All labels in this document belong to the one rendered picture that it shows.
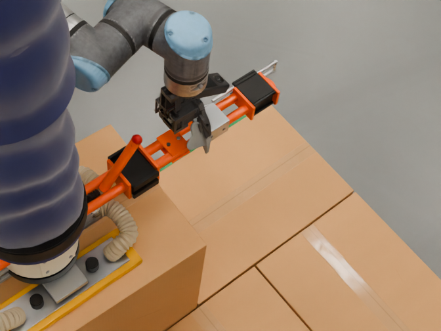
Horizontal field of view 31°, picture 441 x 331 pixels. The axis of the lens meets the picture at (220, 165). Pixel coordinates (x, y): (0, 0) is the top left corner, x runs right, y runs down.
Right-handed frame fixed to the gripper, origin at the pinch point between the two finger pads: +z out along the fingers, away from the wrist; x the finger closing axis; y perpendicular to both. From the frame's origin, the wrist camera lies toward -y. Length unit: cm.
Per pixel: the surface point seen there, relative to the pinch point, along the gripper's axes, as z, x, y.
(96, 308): 12.7, 18.6, 38.9
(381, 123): 107, -8, -111
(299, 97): 107, -37, -93
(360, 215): 53, 28, -46
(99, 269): 10.4, 12.3, 33.7
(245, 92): -2.5, 1.1, -15.8
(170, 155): -1.0, 3.7, 8.0
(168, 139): -1.5, 0.2, 6.1
